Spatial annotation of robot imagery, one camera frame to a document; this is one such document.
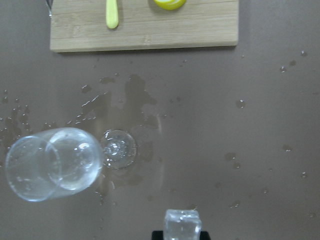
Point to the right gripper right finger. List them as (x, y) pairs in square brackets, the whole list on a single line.
[(204, 235)]

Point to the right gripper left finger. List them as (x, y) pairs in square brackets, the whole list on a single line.
[(157, 235)]

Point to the clear ice cube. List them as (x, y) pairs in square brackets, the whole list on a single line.
[(182, 225)]

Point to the clear wine glass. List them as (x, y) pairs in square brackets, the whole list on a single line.
[(64, 161)]

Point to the yellow plastic knife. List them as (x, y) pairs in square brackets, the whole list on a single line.
[(111, 14)]

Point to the bamboo cutting board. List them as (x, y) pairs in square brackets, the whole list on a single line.
[(80, 25)]

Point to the yellow lemon slice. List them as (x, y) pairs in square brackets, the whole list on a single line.
[(170, 5)]

